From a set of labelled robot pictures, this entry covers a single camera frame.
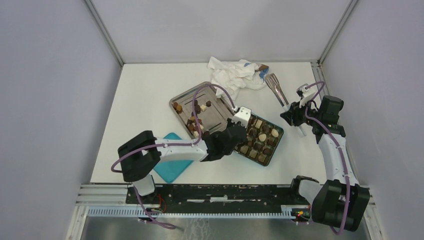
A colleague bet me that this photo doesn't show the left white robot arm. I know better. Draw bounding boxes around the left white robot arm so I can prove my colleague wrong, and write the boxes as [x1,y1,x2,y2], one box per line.
[111,117,249,204]

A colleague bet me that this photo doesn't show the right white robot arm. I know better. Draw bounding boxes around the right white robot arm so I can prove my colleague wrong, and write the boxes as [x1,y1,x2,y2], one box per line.
[280,95,371,235]

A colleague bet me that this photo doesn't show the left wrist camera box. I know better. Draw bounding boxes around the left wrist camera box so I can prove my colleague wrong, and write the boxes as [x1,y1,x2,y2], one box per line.
[231,106,252,128]

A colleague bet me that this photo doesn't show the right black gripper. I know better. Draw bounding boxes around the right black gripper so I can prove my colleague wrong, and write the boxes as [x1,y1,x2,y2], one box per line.
[280,97,322,127]

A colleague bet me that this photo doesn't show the caramel ridged chocolate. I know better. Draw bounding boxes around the caramel ridged chocolate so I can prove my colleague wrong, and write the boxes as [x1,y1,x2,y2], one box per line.
[176,105,183,113]

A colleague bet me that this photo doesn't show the white oval chocolate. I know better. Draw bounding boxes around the white oval chocolate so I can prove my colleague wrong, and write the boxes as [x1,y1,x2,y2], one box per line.
[271,128,280,138]

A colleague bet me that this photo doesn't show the white shell chocolate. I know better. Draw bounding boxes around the white shell chocolate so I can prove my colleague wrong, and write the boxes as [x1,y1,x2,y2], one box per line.
[258,133,268,142]

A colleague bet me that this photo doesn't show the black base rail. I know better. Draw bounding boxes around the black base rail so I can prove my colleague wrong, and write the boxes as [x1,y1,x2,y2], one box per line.
[140,184,309,214]

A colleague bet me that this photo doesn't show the steel tongs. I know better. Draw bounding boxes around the steel tongs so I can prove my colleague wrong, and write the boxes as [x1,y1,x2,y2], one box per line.
[264,73,307,137]

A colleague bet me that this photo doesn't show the teal chocolate box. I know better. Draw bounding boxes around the teal chocolate box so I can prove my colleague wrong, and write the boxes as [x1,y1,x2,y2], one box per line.
[234,114,284,166]

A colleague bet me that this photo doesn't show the steel tray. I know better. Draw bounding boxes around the steel tray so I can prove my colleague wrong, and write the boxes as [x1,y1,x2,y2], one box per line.
[169,82,234,139]

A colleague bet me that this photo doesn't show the white crumpled cloth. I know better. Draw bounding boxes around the white crumpled cloth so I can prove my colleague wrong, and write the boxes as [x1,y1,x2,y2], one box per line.
[207,56,269,100]

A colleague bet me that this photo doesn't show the teal box lid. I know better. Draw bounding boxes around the teal box lid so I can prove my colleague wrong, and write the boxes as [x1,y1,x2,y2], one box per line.
[152,132,195,184]

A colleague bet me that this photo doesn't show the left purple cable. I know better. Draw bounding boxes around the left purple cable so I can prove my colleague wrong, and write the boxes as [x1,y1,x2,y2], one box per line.
[110,83,237,231]

